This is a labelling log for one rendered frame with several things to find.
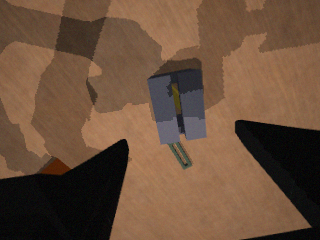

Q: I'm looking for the dark grey box side wall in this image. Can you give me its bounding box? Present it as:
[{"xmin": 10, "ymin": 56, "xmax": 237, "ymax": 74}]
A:
[{"xmin": 149, "ymin": 68, "xmax": 193, "ymax": 135}]

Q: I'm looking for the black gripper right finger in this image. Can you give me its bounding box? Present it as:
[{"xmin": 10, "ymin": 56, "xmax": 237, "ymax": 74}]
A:
[{"xmin": 235, "ymin": 120, "xmax": 320, "ymax": 227}]

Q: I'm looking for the dark green slotted block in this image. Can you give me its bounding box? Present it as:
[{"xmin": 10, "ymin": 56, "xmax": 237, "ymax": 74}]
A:
[{"xmin": 168, "ymin": 142, "xmax": 192, "ymax": 170}]

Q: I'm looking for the gold coin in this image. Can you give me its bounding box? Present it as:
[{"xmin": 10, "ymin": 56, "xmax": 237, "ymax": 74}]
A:
[{"xmin": 172, "ymin": 86, "xmax": 181, "ymax": 110}]

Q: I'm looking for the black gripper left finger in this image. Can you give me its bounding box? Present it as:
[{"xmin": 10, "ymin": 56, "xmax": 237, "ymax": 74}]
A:
[{"xmin": 0, "ymin": 139, "xmax": 129, "ymax": 240}]

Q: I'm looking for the grey box lid with slot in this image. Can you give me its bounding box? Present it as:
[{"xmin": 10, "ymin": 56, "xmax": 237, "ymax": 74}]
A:
[{"xmin": 147, "ymin": 69, "xmax": 207, "ymax": 145}]

